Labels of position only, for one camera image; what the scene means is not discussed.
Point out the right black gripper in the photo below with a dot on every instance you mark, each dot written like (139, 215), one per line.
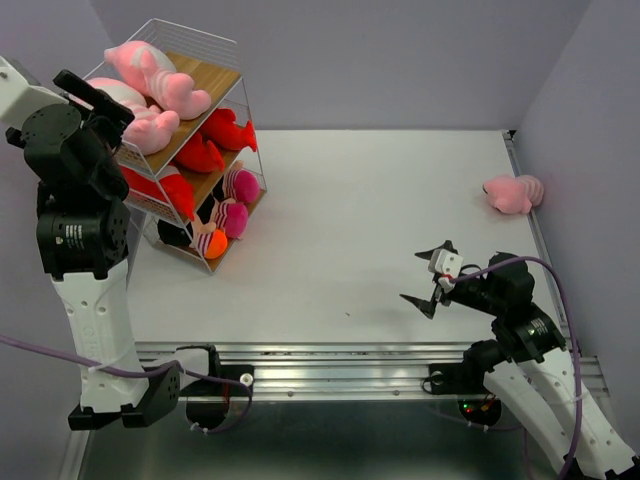
(426, 306)

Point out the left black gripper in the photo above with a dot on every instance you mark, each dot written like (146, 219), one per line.
(112, 128)

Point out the pink frog plush striped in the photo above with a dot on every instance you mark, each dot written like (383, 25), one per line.
(152, 129)

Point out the red whale plush back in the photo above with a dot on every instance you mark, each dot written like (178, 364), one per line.
(200, 155)

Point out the red shark plush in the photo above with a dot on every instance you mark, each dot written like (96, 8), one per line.
(171, 188)
(221, 127)

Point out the boy doll pink hat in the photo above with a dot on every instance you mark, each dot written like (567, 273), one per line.
(227, 215)
(237, 184)

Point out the boy doll black hair orange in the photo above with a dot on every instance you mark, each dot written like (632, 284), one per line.
(210, 244)

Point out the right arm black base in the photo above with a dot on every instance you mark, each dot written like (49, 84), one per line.
(478, 407)

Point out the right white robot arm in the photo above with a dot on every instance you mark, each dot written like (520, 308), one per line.
(527, 364)

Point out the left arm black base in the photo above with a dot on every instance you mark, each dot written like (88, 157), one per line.
(219, 402)

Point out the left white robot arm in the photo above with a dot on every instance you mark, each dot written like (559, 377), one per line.
(83, 249)

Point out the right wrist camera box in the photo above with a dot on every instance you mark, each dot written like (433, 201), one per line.
(446, 268)

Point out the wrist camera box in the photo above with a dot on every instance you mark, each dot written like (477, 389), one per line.
(22, 94)
(446, 268)

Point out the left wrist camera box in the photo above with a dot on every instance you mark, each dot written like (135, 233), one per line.
(22, 94)

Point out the white wire wooden shelf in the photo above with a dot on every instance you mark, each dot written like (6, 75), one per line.
(213, 62)

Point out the aluminium rail frame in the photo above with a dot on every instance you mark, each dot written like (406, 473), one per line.
(358, 371)

